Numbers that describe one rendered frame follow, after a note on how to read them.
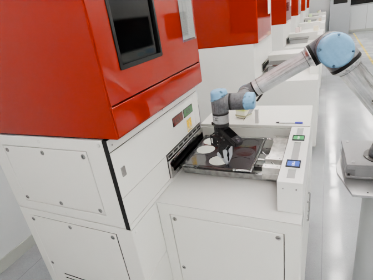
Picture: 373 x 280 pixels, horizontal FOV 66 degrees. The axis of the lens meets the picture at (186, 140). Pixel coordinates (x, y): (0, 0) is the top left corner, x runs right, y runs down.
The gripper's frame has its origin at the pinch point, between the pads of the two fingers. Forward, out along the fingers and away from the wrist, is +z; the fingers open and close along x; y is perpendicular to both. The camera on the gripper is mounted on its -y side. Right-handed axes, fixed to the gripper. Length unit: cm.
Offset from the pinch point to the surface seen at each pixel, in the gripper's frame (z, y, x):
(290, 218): 9.3, -37.8, 4.2
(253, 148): 1.3, 2.5, -20.3
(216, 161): 1.2, 7.1, 1.6
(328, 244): 91, -13, -73
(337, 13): 7, 558, -1121
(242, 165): 1.4, -5.7, -3.5
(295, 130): -4.7, -8.4, -40.2
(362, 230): 42, -44, -45
